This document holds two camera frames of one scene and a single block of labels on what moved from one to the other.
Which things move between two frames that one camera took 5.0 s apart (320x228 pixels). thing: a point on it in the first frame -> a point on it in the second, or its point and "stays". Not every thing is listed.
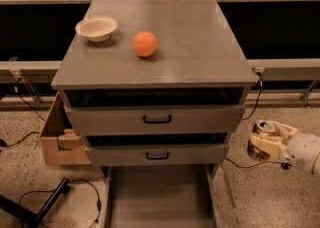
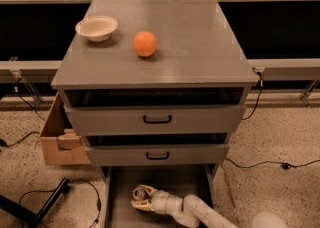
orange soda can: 262,128 -> 138,193
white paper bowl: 98,28 stays
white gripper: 301,152 -> 158,202
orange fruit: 144,43 stays
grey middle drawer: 158,154 stays
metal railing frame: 31,74 stays
